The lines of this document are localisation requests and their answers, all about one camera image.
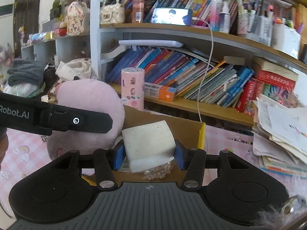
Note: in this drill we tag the cream hoodie garment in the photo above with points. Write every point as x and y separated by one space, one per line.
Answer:
77 69

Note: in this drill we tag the pink cylindrical container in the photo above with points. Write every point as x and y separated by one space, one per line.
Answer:
132 82

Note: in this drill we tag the orange box on shelf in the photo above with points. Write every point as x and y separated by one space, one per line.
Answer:
165 93

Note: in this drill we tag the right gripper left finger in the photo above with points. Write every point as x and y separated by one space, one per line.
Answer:
105 162

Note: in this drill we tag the stack of loose papers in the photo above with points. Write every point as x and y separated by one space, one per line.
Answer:
279 138

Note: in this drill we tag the pink pump bottle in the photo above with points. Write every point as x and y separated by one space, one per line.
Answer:
138 11

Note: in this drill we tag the white pen holder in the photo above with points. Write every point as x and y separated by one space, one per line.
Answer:
286 40

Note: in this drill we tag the rabbit figurine decoration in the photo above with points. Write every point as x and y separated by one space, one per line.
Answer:
74 19

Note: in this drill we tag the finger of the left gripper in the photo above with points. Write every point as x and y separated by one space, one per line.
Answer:
62 118

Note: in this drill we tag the grey folded blanket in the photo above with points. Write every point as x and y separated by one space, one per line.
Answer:
26 72

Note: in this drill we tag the white pearl handbag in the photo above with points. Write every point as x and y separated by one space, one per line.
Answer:
111 12

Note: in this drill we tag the white sponge block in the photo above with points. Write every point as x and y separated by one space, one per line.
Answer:
148 146

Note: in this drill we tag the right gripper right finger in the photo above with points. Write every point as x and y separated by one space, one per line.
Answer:
193 162

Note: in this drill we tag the smartphone on shelf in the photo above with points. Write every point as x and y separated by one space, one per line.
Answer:
174 16

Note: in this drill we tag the pink plush pig toy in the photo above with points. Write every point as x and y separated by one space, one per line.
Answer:
90 95

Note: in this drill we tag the white desk lamp bar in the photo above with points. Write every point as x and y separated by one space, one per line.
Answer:
151 42

